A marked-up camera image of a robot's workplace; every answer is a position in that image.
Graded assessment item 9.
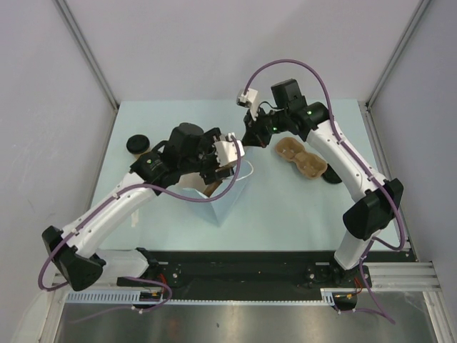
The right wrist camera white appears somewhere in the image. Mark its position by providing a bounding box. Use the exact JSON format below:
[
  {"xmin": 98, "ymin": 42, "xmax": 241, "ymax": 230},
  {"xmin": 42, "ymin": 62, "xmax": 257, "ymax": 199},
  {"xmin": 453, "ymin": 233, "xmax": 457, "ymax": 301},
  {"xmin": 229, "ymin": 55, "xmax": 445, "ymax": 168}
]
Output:
[{"xmin": 236, "ymin": 88, "xmax": 260, "ymax": 121}]

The aluminium frame rail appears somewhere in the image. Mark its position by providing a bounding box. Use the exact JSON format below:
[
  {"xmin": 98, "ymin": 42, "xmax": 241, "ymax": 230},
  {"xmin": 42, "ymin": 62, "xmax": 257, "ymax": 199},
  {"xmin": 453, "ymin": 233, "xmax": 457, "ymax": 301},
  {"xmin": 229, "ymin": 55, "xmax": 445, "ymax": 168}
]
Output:
[{"xmin": 52, "ymin": 0, "xmax": 120, "ymax": 112}]

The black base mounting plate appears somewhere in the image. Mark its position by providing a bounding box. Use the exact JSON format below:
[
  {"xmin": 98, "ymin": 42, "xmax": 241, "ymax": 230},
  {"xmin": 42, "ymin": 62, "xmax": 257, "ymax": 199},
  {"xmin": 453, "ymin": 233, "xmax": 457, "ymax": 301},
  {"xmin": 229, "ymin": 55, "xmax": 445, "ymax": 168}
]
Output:
[{"xmin": 117, "ymin": 249, "xmax": 374, "ymax": 301}]

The brown cardboard cup carrier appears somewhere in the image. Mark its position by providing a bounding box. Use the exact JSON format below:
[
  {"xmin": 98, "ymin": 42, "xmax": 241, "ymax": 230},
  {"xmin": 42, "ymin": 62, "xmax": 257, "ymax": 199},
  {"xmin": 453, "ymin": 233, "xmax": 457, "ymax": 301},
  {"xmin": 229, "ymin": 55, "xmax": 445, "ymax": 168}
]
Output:
[{"xmin": 203, "ymin": 180, "xmax": 223, "ymax": 197}]

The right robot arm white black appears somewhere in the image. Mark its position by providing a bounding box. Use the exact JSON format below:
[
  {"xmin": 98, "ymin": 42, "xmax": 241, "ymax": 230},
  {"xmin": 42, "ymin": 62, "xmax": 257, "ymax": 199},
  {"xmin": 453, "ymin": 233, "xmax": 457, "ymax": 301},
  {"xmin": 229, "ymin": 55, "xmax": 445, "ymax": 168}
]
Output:
[{"xmin": 236, "ymin": 79, "xmax": 403, "ymax": 287}]

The white straw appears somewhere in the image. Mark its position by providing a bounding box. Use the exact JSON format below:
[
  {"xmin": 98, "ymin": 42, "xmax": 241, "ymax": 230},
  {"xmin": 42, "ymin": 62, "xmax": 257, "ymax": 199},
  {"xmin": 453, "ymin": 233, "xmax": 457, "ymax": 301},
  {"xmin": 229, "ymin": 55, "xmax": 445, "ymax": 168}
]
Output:
[{"xmin": 131, "ymin": 209, "xmax": 139, "ymax": 228}]

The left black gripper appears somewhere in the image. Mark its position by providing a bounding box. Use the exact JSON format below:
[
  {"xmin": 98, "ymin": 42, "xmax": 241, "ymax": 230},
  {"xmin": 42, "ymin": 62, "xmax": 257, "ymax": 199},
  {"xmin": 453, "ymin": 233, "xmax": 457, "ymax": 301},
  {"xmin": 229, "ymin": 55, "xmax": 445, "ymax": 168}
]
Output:
[{"xmin": 179, "ymin": 128, "xmax": 233, "ymax": 184}]

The black plastic cup lid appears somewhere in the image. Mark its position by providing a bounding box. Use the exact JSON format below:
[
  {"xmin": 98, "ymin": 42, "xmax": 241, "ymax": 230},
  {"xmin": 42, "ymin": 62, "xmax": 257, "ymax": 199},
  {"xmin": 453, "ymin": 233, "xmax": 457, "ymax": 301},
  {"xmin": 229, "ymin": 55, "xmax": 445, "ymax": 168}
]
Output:
[{"xmin": 126, "ymin": 134, "xmax": 150, "ymax": 154}]

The light blue paper bag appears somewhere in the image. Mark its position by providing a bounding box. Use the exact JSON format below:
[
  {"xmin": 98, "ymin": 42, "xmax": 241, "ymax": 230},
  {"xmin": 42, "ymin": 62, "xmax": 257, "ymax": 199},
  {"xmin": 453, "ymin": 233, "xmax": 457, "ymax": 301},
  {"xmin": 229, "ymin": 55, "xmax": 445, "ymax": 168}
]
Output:
[{"xmin": 178, "ymin": 144, "xmax": 255, "ymax": 228}]

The light blue table mat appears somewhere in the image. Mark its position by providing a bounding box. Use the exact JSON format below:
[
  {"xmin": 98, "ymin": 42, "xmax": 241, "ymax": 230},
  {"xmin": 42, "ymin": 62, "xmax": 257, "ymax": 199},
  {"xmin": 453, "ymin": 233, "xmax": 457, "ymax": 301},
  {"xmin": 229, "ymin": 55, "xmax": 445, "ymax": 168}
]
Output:
[{"xmin": 94, "ymin": 100, "xmax": 353, "ymax": 251}]

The brown paper cup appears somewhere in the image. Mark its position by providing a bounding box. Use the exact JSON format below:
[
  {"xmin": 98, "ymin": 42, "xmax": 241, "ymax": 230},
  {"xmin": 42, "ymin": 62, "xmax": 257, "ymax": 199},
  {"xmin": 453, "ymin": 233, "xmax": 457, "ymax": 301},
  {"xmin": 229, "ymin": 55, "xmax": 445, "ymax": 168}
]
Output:
[{"xmin": 132, "ymin": 149, "xmax": 151, "ymax": 159}]

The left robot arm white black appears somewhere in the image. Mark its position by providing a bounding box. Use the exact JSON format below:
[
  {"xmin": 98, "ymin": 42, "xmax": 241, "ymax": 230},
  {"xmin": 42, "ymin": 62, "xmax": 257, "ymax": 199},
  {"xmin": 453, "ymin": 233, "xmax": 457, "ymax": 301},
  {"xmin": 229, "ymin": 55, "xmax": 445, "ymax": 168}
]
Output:
[{"xmin": 42, "ymin": 123, "xmax": 244, "ymax": 292}]

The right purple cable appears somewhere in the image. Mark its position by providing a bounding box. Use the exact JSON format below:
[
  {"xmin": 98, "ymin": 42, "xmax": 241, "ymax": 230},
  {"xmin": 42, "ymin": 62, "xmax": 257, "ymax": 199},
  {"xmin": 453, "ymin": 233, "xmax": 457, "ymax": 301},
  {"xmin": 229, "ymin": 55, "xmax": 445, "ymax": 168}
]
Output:
[{"xmin": 244, "ymin": 59, "xmax": 406, "ymax": 324}]

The white slotted cable duct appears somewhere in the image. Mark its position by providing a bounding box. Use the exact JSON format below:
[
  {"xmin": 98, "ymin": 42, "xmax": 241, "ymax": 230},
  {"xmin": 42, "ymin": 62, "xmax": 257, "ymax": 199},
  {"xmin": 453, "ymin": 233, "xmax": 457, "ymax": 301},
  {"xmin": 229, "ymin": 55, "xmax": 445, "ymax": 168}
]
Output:
[{"xmin": 66, "ymin": 289, "xmax": 141, "ymax": 304}]

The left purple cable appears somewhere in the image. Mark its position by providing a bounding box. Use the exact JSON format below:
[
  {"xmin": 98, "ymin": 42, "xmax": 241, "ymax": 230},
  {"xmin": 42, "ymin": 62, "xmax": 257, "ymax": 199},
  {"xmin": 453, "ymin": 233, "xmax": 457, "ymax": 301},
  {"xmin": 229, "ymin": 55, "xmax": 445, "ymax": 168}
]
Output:
[{"xmin": 38, "ymin": 132, "xmax": 243, "ymax": 315}]

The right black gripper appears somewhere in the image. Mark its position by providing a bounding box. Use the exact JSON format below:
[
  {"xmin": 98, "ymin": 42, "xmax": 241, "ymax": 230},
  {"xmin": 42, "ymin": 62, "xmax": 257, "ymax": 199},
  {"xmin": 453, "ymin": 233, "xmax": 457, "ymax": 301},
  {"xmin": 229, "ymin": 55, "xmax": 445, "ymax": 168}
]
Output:
[{"xmin": 241, "ymin": 105, "xmax": 289, "ymax": 149}]

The purple cable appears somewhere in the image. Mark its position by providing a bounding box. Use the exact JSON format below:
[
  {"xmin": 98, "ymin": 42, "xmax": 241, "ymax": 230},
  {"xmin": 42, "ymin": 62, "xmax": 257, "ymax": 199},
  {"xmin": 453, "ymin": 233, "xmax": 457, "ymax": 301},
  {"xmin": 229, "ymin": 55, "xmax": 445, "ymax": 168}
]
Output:
[
  {"xmin": 244, "ymin": 59, "xmax": 406, "ymax": 324},
  {"xmin": 38, "ymin": 132, "xmax": 243, "ymax": 315}
]

